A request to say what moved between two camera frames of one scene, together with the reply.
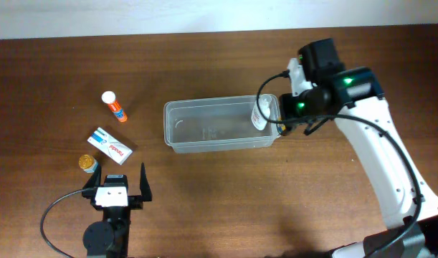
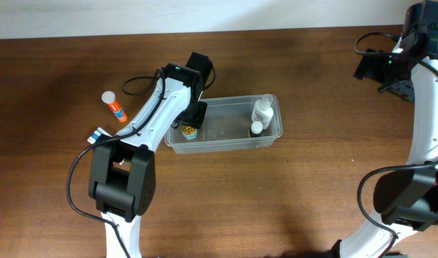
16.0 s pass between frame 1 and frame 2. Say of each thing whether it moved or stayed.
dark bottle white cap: moved
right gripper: moved
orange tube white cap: stayed
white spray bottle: stayed
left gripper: moved
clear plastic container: stayed
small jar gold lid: moved
